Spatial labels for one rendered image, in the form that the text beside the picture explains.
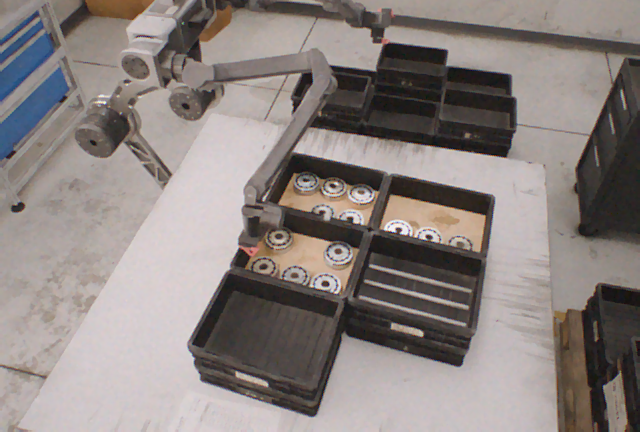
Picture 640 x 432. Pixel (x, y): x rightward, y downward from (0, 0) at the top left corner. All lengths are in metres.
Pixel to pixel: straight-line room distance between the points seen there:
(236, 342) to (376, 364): 0.46
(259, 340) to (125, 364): 0.47
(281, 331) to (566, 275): 1.83
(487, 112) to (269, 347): 1.98
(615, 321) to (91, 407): 2.12
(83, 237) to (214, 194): 1.18
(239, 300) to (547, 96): 3.09
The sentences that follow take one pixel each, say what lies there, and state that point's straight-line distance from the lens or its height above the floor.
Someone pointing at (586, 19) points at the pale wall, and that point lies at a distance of 4.95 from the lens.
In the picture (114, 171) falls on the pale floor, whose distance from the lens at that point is 3.69.
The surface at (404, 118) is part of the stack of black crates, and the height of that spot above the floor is 0.38.
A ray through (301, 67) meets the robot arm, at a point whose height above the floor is 1.50.
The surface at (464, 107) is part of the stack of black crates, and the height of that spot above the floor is 0.49.
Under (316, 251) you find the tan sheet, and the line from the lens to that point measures 1.97.
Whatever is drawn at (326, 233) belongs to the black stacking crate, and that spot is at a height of 0.87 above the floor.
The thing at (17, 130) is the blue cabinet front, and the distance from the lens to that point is 3.60.
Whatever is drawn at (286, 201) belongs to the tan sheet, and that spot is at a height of 0.83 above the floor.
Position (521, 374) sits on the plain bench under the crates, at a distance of 1.97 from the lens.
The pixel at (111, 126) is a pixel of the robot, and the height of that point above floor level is 0.94.
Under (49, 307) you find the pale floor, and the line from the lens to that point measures 3.14.
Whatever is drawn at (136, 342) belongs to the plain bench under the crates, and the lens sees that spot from 2.02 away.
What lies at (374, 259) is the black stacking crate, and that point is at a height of 0.83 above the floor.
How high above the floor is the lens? 2.38
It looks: 46 degrees down
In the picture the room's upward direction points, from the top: straight up
